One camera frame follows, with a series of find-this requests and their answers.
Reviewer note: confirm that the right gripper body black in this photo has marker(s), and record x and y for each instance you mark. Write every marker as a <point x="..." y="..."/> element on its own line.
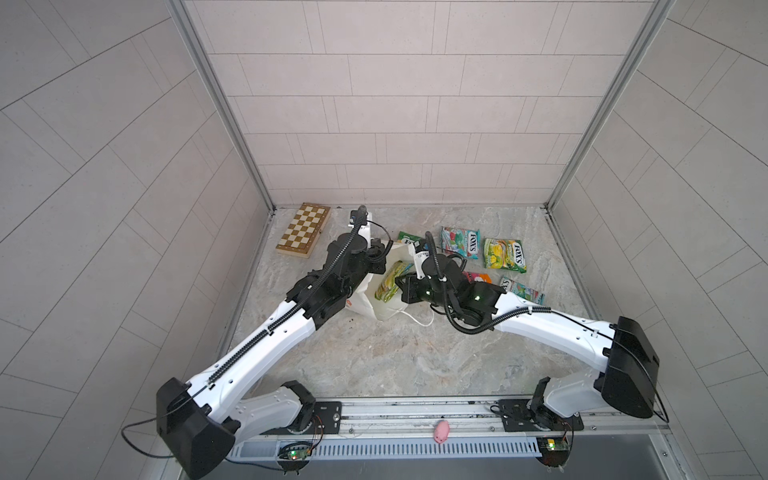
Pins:
<point x="423" y="290"/>

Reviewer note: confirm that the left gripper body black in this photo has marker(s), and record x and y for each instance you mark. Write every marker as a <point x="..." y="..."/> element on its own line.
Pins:
<point x="364" y="264"/>

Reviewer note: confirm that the orange candy bag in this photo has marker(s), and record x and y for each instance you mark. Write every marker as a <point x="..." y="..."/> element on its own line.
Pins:
<point x="478" y="277"/>

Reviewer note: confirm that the white paper bag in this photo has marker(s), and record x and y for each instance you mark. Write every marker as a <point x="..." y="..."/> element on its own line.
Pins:
<point x="363" y="302"/>

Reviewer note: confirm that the teal mint candy bag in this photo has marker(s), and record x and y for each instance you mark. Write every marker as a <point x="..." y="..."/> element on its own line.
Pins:
<point x="464" y="242"/>

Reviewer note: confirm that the yellow green candy bag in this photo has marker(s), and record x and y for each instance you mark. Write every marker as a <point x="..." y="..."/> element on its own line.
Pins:
<point x="507" y="254"/>
<point x="388" y="288"/>

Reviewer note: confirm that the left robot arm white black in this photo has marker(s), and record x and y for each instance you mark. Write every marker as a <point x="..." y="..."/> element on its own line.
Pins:
<point x="202" y="419"/>

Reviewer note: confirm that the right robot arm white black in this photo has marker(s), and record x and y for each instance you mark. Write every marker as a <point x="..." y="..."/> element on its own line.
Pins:
<point x="621" y="365"/>

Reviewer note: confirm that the wooden chessboard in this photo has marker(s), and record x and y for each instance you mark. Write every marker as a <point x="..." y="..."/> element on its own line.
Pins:
<point x="303" y="231"/>

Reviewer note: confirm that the left circuit board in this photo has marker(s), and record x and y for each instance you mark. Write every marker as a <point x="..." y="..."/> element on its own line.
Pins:
<point x="293" y="457"/>

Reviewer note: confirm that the circuit board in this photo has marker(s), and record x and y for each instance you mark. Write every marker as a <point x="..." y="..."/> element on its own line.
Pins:
<point x="293" y="457"/>
<point x="554" y="452"/>

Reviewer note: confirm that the right circuit board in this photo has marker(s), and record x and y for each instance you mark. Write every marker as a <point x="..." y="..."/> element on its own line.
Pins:
<point x="554" y="452"/>

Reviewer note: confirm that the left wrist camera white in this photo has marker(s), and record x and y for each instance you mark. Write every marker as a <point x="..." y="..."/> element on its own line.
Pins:
<point x="361" y="224"/>

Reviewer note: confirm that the pink eraser on rail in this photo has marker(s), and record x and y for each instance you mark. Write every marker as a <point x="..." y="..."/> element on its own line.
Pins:
<point x="441" y="432"/>

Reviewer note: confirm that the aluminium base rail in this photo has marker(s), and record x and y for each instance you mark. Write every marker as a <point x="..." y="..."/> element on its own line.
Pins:
<point x="402" y="429"/>

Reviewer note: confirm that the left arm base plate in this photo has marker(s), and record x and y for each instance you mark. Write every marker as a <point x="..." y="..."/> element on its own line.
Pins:
<point x="326" y="415"/>

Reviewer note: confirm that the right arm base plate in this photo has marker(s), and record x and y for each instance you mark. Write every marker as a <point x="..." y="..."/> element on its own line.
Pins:
<point x="517" y="416"/>

